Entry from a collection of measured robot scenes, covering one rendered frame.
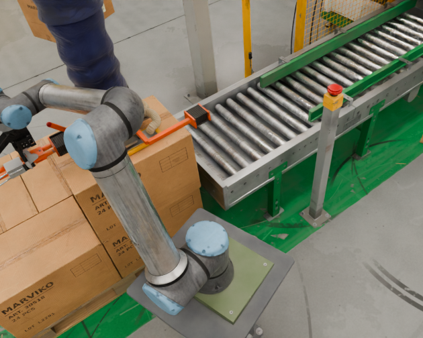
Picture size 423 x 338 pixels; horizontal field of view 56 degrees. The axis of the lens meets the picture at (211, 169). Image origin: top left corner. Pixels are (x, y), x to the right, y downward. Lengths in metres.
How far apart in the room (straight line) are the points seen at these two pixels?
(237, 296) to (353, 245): 1.23
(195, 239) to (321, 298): 1.22
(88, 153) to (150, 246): 0.37
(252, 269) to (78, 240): 0.96
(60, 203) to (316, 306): 1.54
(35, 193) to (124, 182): 1.45
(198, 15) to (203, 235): 2.06
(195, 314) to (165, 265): 0.38
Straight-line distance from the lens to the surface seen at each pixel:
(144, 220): 1.17
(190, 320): 1.61
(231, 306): 1.59
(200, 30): 3.21
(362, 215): 2.81
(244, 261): 1.67
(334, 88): 2.00
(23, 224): 2.40
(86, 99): 1.27
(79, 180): 1.87
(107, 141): 1.04
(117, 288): 2.51
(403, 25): 3.58
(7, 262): 2.29
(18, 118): 1.55
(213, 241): 1.40
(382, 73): 2.90
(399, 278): 2.62
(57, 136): 1.89
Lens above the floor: 2.23
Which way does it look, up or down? 48 degrees down
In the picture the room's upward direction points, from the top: 9 degrees counter-clockwise
